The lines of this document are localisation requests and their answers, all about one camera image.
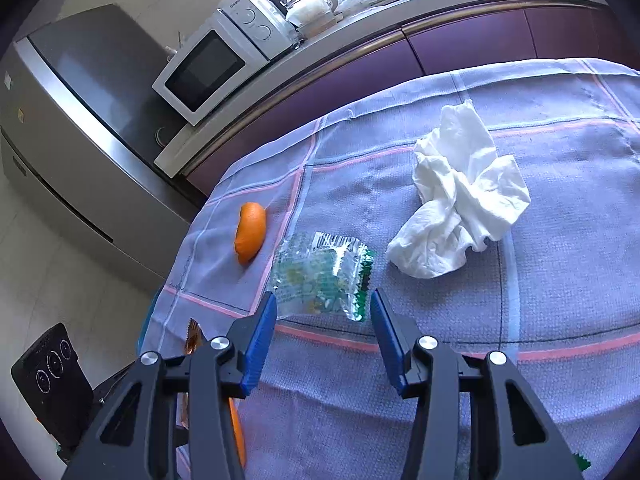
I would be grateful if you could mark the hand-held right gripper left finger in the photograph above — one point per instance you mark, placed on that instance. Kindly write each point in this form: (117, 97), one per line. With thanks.
(260, 340)

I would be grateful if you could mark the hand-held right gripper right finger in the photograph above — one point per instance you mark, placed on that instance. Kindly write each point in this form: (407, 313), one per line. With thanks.
(387, 340)

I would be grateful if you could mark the clear green snack wrapper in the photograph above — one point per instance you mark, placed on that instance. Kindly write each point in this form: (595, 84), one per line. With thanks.
(320, 275)

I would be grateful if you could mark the orange peel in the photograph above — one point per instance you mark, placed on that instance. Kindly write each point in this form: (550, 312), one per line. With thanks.
(250, 232)
(238, 430)

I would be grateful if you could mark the gold foil snack wrapper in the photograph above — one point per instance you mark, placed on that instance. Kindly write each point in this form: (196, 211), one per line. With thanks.
(193, 340)

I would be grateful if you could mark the checked blue tablecloth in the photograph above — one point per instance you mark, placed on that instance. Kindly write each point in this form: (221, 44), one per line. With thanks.
(500, 310)

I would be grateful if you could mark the crumpled white tissue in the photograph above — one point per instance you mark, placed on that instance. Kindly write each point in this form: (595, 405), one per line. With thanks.
(460, 200)

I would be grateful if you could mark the silver refrigerator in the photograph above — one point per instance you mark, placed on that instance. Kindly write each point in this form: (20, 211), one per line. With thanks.
(75, 135)

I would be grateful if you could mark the white microwave oven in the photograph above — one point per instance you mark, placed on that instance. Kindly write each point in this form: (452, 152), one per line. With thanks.
(200, 70)

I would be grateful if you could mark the purple kitchen counter cabinet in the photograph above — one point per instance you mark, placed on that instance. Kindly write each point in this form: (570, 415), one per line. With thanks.
(450, 45)

